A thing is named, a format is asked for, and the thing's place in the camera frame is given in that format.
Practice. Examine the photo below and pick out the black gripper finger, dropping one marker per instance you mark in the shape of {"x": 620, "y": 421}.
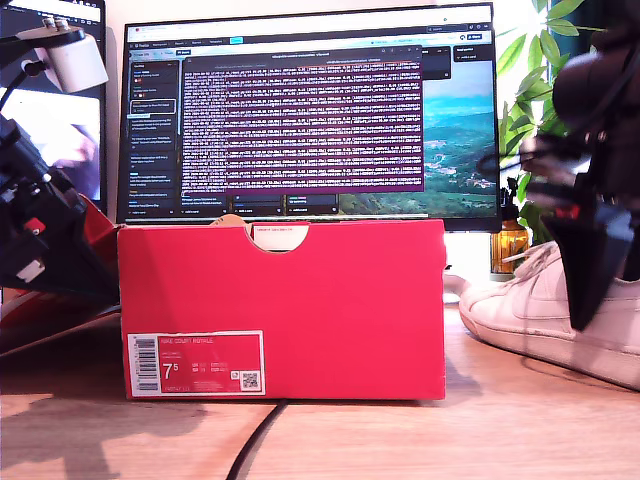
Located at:
{"x": 585, "y": 270}
{"x": 70, "y": 260}

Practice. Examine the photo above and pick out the white leather sneaker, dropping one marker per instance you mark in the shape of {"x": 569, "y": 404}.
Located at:
{"x": 525, "y": 310}

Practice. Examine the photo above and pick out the red Nike shoebox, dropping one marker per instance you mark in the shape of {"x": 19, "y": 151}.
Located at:
{"x": 300, "y": 310}

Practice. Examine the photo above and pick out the amber pump bottle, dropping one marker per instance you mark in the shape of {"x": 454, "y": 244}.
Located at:
{"x": 507, "y": 245}

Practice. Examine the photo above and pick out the pale green cup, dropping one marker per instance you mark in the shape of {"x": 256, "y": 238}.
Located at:
{"x": 500, "y": 278}

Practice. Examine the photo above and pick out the white rounded plastic object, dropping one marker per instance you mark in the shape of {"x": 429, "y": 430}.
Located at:
{"x": 457, "y": 290}

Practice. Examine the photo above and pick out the dark-framed computer monitor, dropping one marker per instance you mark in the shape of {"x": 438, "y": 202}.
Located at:
{"x": 92, "y": 125}

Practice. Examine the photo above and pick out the green leafy houseplant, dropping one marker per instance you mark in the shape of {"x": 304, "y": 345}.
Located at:
{"x": 530, "y": 80}

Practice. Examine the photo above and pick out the large wide computer monitor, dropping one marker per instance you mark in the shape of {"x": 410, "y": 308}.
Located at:
{"x": 300, "y": 125}

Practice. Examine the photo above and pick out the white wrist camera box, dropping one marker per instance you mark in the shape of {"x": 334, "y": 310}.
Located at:
{"x": 75, "y": 65}

